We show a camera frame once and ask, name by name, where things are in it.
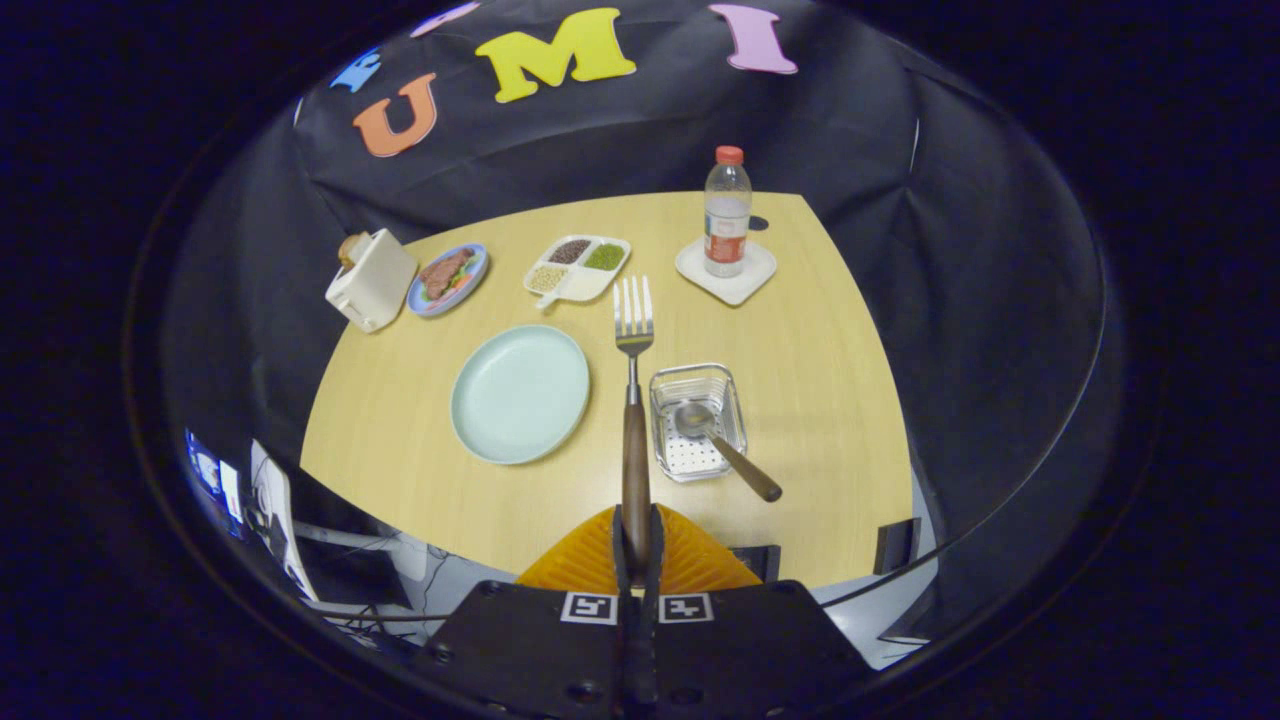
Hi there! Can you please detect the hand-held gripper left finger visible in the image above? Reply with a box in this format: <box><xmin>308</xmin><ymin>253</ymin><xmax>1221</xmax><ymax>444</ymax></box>
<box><xmin>405</xmin><ymin>505</ymin><xmax>641</xmax><ymax>720</ymax></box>

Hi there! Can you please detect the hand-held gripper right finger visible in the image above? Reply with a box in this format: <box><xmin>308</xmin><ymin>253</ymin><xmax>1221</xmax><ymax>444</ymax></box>
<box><xmin>640</xmin><ymin>505</ymin><xmax>873</xmax><ymax>720</ymax></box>

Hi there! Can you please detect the wooden handled spoon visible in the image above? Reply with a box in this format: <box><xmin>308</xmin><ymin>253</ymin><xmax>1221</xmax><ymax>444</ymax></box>
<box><xmin>673</xmin><ymin>401</ymin><xmax>784</xmax><ymax>504</ymax></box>

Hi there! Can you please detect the wooden handled fork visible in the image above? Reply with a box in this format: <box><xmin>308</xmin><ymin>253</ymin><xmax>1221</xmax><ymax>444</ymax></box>
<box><xmin>613</xmin><ymin>275</ymin><xmax>656</xmax><ymax>571</ymax></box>

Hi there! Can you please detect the low black block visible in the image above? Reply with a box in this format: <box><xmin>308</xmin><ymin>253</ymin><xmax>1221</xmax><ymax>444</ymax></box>
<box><xmin>730</xmin><ymin>545</ymin><xmax>782</xmax><ymax>583</ymax></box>

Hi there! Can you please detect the tall black block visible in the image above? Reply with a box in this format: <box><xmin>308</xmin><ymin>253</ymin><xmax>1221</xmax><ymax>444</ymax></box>
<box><xmin>874</xmin><ymin>517</ymin><xmax>921</xmax><ymax>576</ymax></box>

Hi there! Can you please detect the pale green round plate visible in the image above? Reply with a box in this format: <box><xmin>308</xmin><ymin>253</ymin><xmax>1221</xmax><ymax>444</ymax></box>
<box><xmin>450</xmin><ymin>324</ymin><xmax>592</xmax><ymax>466</ymax></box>

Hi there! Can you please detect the white square coaster tray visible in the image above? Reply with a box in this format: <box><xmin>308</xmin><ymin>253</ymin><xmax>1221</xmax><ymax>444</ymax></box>
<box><xmin>675</xmin><ymin>237</ymin><xmax>778</xmax><ymax>307</ymax></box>

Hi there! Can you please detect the small blue plate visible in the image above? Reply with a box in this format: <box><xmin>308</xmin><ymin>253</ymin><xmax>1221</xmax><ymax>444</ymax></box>
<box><xmin>406</xmin><ymin>243</ymin><xmax>490</xmax><ymax>319</ymax></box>

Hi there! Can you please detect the computer monitor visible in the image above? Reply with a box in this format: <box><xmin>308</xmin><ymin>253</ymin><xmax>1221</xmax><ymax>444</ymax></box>
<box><xmin>185</xmin><ymin>430</ymin><xmax>246</xmax><ymax>541</ymax></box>

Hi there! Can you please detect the white divided dish with beans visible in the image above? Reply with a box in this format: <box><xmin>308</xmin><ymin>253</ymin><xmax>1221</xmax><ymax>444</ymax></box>
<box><xmin>523</xmin><ymin>234</ymin><xmax>632</xmax><ymax>310</ymax></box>

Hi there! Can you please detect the sliced meat with greens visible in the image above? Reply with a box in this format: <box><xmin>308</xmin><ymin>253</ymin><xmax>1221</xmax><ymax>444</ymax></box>
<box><xmin>418</xmin><ymin>249</ymin><xmax>475</xmax><ymax>302</ymax></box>

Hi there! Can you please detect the white toaster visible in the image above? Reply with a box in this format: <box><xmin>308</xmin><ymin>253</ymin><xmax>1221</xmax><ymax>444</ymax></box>
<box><xmin>325</xmin><ymin>229</ymin><xmax>419</xmax><ymax>334</ymax></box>

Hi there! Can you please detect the clear red-capped water bottle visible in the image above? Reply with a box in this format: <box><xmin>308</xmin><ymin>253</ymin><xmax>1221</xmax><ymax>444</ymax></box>
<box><xmin>703</xmin><ymin>146</ymin><xmax>753</xmax><ymax>279</ymax></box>

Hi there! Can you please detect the black backdrop cloth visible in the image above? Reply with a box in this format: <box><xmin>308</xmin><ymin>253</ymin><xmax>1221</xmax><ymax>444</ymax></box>
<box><xmin>165</xmin><ymin>0</ymin><xmax>1126</xmax><ymax>641</ymax></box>

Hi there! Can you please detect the metal wire basket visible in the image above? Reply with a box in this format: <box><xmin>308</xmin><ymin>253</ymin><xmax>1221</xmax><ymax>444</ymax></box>
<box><xmin>649</xmin><ymin>363</ymin><xmax>749</xmax><ymax>484</ymax></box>

